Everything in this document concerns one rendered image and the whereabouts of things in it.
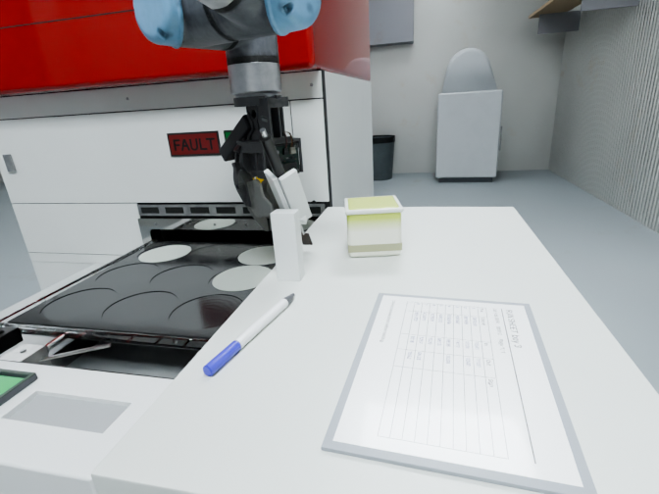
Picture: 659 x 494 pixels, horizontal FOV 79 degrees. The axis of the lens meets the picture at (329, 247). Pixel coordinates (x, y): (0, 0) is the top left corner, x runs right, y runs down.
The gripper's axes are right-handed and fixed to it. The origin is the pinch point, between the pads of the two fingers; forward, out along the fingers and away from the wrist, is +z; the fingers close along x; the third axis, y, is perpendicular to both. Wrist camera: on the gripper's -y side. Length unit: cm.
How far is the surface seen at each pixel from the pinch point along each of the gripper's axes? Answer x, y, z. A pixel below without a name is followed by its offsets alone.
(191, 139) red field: 1.2, -25.7, -13.1
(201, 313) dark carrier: -16.3, 6.6, 8.0
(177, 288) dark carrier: -15.2, -3.8, 7.9
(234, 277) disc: -7.0, -0.2, 7.8
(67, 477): -35.8, 30.6, 2.2
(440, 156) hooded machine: 451, -249, 60
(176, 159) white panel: -1.2, -29.7, -9.2
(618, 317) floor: 198, 20, 98
